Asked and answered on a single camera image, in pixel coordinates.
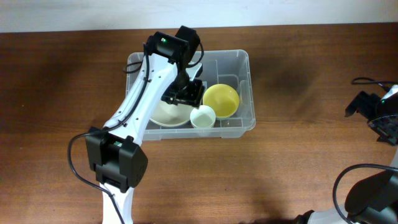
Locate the beige bowl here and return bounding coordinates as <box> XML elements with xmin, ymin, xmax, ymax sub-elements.
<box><xmin>150</xmin><ymin>101</ymin><xmax>193</xmax><ymax>128</ymax></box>

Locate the cream cup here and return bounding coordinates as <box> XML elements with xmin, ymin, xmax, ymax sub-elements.
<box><xmin>190</xmin><ymin>105</ymin><xmax>216</xmax><ymax>128</ymax></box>

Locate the yellow small bowl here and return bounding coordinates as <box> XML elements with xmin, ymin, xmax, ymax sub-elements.
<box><xmin>202</xmin><ymin>84</ymin><xmax>239</xmax><ymax>119</ymax></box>

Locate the mint green small bowl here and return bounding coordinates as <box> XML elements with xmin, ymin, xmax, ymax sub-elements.
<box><xmin>216</xmin><ymin>115</ymin><xmax>234</xmax><ymax>121</ymax></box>

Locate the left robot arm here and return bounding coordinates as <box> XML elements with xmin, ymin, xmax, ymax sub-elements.
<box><xmin>85</xmin><ymin>26</ymin><xmax>205</xmax><ymax>223</ymax></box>

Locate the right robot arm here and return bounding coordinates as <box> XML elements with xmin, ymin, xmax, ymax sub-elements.
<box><xmin>293</xmin><ymin>82</ymin><xmax>397</xmax><ymax>223</ymax></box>

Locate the clear plastic storage bin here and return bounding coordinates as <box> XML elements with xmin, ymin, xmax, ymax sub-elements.
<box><xmin>143</xmin><ymin>49</ymin><xmax>256</xmax><ymax>141</ymax></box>

